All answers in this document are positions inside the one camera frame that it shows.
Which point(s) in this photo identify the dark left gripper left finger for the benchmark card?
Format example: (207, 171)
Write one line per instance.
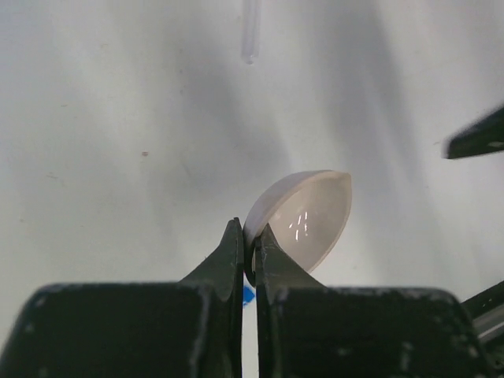
(188, 328)

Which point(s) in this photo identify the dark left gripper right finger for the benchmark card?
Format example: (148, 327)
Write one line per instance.
(306, 329)

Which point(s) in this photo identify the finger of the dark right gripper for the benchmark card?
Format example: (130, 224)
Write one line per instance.
(486, 308)
(482, 136)

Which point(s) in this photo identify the blue-capped test tube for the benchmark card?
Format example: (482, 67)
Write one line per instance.
(251, 21)
(249, 295)

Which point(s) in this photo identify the white porcelain evaporating dish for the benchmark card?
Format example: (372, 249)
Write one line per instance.
(307, 212)

